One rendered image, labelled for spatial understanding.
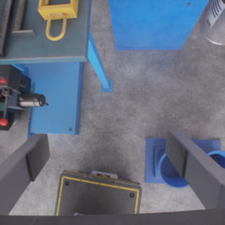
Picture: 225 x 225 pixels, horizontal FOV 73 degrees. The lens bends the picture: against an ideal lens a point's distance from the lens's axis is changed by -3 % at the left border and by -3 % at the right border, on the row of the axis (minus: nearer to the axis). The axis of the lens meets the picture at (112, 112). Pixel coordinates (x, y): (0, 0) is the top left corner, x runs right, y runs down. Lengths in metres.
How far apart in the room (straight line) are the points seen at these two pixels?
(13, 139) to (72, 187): 0.84
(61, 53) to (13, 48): 0.24
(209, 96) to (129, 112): 0.85
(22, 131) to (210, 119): 1.94
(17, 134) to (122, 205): 1.24
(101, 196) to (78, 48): 1.14
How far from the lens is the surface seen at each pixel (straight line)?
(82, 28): 0.77
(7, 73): 0.91
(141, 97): 1.71
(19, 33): 0.87
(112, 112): 1.68
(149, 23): 1.55
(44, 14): 0.84
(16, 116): 1.84
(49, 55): 0.76
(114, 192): 1.42
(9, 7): 0.98
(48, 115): 1.76
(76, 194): 1.49
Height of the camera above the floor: 1.66
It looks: 80 degrees down
